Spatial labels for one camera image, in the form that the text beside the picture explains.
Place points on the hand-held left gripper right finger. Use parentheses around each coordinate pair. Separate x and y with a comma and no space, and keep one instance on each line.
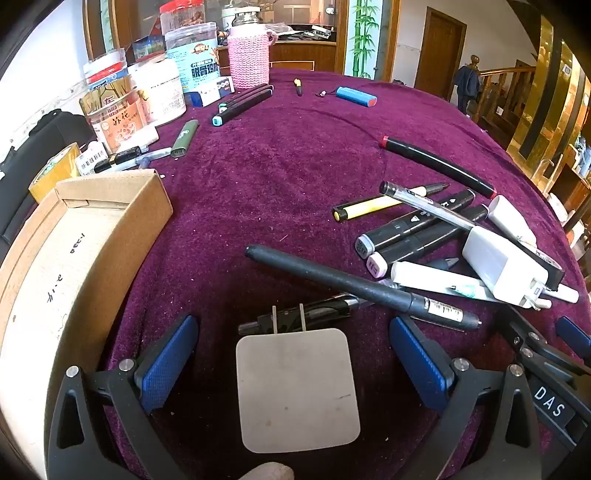
(422,364)

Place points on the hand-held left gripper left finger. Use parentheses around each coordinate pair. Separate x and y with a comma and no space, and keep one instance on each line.
(168,360)

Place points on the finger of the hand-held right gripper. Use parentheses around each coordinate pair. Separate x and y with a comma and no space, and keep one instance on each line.
(575,339)
(531,341)

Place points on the small white charger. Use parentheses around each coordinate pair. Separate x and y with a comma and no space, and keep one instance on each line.
(501,265)

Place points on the white printed tube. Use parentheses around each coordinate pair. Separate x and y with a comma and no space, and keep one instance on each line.
(434,279)

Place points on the long matte black pen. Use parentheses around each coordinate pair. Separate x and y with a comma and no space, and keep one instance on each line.
(351,281)

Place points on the black retractable pen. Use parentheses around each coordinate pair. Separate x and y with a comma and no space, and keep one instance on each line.
(323,310)

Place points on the large white charger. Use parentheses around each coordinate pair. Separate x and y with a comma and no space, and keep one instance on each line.
(295,392)

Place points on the cardboard box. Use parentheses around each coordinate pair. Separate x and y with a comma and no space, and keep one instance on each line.
(69,263)

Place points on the person's left hand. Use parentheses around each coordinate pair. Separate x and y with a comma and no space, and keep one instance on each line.
(270,471)

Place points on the black marker pink cap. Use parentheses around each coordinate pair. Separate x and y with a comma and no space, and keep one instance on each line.
(415,244)

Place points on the white lip balm stick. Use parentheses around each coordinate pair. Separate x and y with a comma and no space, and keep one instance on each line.
(510,219)

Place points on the black marker grey cap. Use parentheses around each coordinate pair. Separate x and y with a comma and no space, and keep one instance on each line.
(406,226)

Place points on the black marker red ends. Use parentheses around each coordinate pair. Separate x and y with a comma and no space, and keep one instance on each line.
(438,164)

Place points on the blue clear pen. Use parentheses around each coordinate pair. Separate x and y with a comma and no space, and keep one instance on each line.
(154,155)

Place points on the black gold lipstick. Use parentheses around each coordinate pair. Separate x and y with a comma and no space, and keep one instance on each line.
(117,159)

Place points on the white barcode box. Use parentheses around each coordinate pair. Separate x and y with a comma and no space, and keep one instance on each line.
(90,159)

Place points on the yellow packing tape roll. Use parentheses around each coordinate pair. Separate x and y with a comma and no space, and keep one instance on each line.
(55,170)

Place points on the plastic jar orange label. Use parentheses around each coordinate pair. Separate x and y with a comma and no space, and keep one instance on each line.
(120,124)

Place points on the wooden stair railing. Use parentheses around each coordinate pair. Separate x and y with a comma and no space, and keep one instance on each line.
(503,92)

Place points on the black sofa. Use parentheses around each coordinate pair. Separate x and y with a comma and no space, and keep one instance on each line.
(41,138)

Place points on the black marker green cap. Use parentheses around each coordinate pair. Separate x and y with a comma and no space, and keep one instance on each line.
(244,98)

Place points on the small white blue box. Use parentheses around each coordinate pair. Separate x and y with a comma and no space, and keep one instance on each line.
(217,90)

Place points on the blue cylindrical battery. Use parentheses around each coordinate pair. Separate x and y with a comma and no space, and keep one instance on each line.
(355,95)

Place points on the small black yellow pen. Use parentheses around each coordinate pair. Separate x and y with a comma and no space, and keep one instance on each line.
(298,86)

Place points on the wooden door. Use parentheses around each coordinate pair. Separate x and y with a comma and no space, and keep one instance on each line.
(438,50)

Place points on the clear jar blue label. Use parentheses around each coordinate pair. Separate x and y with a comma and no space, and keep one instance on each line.
(194,55)

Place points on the blue printed box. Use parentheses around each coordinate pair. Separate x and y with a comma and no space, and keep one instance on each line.
(147,48)

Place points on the pink knitted bottle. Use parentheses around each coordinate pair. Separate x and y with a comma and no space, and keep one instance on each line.
(249,55)

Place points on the bamboo painted pillar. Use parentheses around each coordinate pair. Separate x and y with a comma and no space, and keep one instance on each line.
(367,37)

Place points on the wooden cabinet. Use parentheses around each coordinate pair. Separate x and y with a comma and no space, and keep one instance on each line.
(300,53)

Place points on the red lid snack jar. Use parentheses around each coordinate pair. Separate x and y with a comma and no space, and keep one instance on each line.
(182,14)

